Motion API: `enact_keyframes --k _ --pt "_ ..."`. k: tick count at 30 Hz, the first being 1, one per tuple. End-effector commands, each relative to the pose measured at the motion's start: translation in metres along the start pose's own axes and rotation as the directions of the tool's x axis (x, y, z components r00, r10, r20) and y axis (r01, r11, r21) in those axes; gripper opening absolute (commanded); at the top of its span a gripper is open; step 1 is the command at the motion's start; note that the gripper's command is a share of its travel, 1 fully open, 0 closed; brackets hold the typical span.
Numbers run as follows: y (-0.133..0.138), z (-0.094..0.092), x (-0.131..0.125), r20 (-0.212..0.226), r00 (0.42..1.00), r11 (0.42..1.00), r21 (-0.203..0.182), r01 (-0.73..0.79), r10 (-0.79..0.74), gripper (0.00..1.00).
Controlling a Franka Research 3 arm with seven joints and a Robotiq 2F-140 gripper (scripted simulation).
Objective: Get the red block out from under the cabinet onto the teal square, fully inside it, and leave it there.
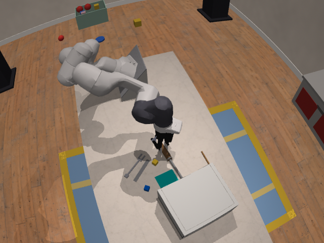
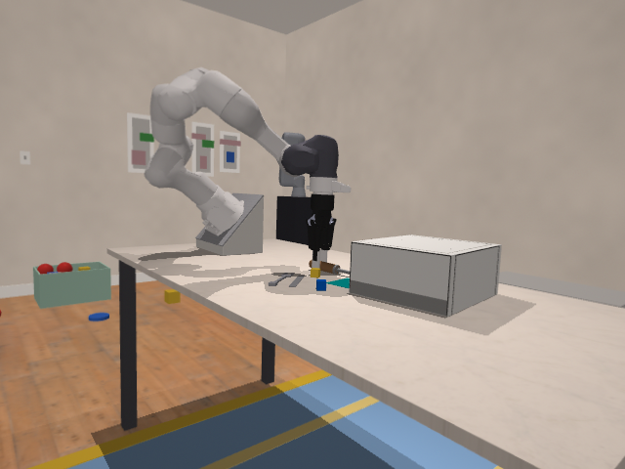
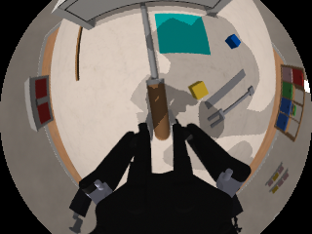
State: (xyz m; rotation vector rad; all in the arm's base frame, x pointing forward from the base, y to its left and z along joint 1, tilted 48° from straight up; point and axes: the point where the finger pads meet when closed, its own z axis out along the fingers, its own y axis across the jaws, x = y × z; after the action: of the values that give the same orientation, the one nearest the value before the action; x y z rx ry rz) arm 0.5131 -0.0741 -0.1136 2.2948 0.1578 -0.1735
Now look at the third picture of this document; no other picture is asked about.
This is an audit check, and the small blue cube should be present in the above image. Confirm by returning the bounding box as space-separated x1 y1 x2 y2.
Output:
225 34 241 49

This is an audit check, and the yellow block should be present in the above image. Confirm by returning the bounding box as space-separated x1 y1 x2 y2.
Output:
188 81 209 99

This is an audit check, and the teal square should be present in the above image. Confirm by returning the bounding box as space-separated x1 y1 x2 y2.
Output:
154 14 211 55

